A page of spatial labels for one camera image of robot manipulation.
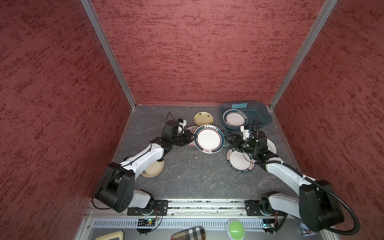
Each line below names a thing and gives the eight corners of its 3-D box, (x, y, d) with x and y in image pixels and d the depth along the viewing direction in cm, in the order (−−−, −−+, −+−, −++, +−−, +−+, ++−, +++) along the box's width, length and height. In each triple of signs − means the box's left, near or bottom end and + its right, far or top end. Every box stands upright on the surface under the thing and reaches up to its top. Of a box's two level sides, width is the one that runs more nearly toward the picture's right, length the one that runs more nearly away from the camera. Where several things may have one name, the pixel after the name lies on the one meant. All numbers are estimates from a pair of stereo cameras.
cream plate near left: (142, 177, 86) (141, 175, 84) (145, 162, 92) (144, 160, 90) (162, 177, 86) (161, 176, 84) (164, 162, 92) (164, 160, 90)
